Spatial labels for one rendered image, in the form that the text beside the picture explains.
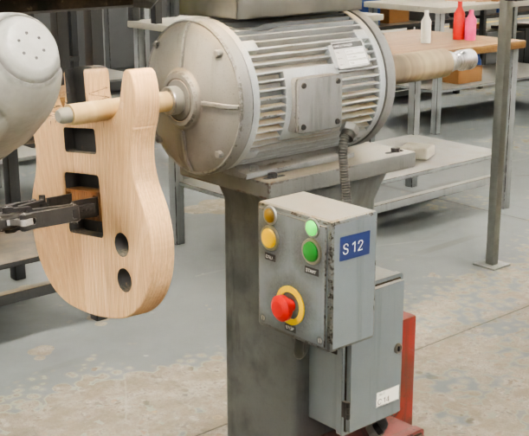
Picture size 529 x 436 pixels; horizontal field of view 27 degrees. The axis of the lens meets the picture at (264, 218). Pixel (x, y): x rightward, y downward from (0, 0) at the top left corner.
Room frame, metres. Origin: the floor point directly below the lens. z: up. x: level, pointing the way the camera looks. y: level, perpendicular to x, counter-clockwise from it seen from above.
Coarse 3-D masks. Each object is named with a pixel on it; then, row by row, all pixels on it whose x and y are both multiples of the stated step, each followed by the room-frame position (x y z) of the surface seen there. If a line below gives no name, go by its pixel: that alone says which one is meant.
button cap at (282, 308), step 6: (276, 300) 1.50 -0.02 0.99; (282, 300) 1.50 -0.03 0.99; (288, 300) 1.50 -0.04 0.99; (276, 306) 1.50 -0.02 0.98; (282, 306) 1.50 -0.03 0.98; (288, 306) 1.49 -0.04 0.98; (294, 306) 1.51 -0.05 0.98; (276, 312) 1.50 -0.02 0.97; (282, 312) 1.49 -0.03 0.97; (288, 312) 1.49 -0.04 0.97; (276, 318) 1.51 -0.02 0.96; (282, 318) 1.50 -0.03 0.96; (288, 318) 1.50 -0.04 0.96
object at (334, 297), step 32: (288, 224) 1.52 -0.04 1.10; (320, 224) 1.48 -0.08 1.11; (352, 224) 1.49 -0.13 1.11; (288, 256) 1.52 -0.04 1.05; (320, 256) 1.47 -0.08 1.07; (352, 256) 1.49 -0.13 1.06; (288, 288) 1.52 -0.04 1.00; (320, 288) 1.47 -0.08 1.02; (352, 288) 1.49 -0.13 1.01; (288, 320) 1.52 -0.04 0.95; (320, 320) 1.47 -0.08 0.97; (352, 320) 1.49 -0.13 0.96
